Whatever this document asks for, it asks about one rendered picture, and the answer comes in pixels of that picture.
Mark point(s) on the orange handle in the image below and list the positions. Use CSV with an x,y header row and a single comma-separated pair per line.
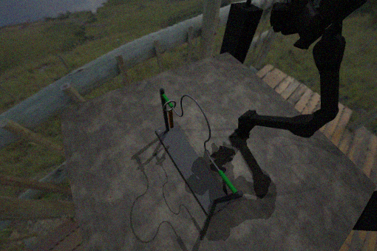
x,y
170,113

